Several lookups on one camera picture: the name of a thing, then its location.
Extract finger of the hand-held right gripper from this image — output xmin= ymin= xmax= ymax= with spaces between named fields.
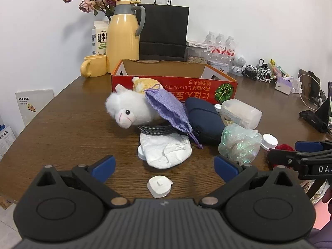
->
xmin=295 ymin=140 xmax=332 ymax=152
xmin=268 ymin=149 xmax=332 ymax=167

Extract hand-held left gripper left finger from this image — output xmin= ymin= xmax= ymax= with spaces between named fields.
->
xmin=35 ymin=155 xmax=130 ymax=209

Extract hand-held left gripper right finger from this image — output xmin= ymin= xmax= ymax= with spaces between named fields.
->
xmin=199 ymin=155 xmax=299 ymax=209

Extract navy zip case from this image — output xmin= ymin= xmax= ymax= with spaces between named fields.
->
xmin=185 ymin=98 xmax=226 ymax=146

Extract white round puck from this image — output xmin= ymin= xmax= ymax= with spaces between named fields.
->
xmin=147 ymin=176 xmax=173 ymax=199

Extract white pouch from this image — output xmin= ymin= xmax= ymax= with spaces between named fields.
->
xmin=139 ymin=132 xmax=192 ymax=169

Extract purple knitted drawstring pouch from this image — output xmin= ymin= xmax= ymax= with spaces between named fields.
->
xmin=145 ymin=84 xmax=204 ymax=149

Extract red cardboard box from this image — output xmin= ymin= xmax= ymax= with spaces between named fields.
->
xmin=111 ymin=59 xmax=238 ymax=105

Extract white ridged jar lid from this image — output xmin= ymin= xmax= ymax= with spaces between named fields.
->
xmin=261 ymin=133 xmax=278 ymax=151

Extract iridescent plastic bag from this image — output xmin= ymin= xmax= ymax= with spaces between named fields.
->
xmin=218 ymin=124 xmax=262 ymax=165

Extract black stand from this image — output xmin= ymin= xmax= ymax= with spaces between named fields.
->
xmin=315 ymin=82 xmax=332 ymax=130

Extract translucent plastic container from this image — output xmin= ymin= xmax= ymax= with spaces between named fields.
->
xmin=219 ymin=99 xmax=262 ymax=129

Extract purple tissue box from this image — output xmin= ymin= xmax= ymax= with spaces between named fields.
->
xmin=275 ymin=76 xmax=294 ymax=95

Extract person's clothing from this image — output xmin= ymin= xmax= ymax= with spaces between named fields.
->
xmin=307 ymin=202 xmax=332 ymax=249

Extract white alpaca plush toy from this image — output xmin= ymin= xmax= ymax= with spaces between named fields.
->
xmin=105 ymin=76 xmax=164 ymax=129

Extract colourful snack packets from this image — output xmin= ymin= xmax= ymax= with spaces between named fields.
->
xmin=270 ymin=59 xmax=289 ymax=78

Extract white booklet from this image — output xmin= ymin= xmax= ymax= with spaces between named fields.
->
xmin=15 ymin=89 xmax=55 ymax=133

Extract yellow mug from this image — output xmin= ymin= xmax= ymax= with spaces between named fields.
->
xmin=80 ymin=55 xmax=107 ymax=78

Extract blue white boxes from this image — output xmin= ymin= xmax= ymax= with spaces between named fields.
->
xmin=0 ymin=123 xmax=16 ymax=161

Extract white printed tin box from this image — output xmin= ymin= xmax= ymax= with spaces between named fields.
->
xmin=207 ymin=58 xmax=232 ymax=74

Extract white robot figurine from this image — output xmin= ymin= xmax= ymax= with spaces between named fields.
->
xmin=232 ymin=54 xmax=246 ymax=77

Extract clear seed container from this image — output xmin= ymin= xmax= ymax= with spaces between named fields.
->
xmin=186 ymin=41 xmax=209 ymax=64

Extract milk carton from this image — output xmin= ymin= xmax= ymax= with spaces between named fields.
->
xmin=91 ymin=21 xmax=109 ymax=56

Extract yellow thermos jug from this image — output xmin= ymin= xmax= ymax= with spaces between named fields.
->
xmin=106 ymin=0 xmax=146 ymax=73

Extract black paper bag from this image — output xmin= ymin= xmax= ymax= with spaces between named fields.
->
xmin=139 ymin=0 xmax=189 ymax=62

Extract black strap pouch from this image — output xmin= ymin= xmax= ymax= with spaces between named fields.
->
xmin=299 ymin=110 xmax=328 ymax=134

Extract white cable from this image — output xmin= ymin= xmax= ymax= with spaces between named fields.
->
xmin=298 ymin=74 xmax=322 ymax=109

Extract braided black cable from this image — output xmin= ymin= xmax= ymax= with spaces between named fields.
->
xmin=137 ymin=124 xmax=177 ymax=137

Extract tangle of charger cables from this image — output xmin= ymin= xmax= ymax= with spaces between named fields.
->
xmin=242 ymin=59 xmax=275 ymax=83

